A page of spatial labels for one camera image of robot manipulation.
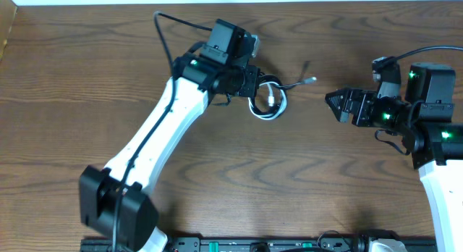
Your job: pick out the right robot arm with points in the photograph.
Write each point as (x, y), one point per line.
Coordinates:
(423, 118)

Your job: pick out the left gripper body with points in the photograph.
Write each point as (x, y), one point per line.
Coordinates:
(252, 81)

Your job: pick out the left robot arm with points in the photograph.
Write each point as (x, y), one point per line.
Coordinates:
(115, 201)

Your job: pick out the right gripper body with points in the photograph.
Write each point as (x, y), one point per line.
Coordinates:
(387, 114)

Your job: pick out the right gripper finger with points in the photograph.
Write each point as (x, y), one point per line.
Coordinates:
(337, 105)
(342, 92)

